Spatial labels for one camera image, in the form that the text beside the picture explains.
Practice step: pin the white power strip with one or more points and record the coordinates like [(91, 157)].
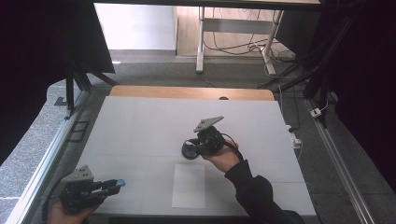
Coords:
[(294, 139)]

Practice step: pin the person's left hand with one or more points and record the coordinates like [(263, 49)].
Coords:
[(67, 214)]

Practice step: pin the blue stamp cap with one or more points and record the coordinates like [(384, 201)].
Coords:
[(121, 183)]

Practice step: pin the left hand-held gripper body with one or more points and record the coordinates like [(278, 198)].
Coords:
[(79, 189)]

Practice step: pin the white paper sheet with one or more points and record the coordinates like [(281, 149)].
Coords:
[(189, 186)]

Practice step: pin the red round ink pad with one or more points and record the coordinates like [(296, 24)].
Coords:
[(188, 155)]

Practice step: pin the black curtain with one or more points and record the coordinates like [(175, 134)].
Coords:
[(364, 77), (37, 62)]

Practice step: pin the large white board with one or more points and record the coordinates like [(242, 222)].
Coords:
[(149, 124)]

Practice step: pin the white metal desk frame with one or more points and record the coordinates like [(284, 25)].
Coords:
[(236, 26)]

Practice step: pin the small white adapter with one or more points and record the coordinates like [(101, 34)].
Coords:
[(316, 112)]

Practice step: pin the black metal stand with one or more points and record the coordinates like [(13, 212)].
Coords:
[(317, 71), (76, 81)]

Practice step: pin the white cabinet panel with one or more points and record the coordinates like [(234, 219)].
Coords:
[(137, 26)]

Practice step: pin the person's right hand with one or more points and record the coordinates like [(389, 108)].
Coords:
[(222, 158)]

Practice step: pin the dark table grommet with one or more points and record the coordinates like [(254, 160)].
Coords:
[(223, 98)]

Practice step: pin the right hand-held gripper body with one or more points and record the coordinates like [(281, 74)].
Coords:
[(209, 137)]

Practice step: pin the aluminium rail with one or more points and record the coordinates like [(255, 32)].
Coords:
[(46, 158), (339, 161)]

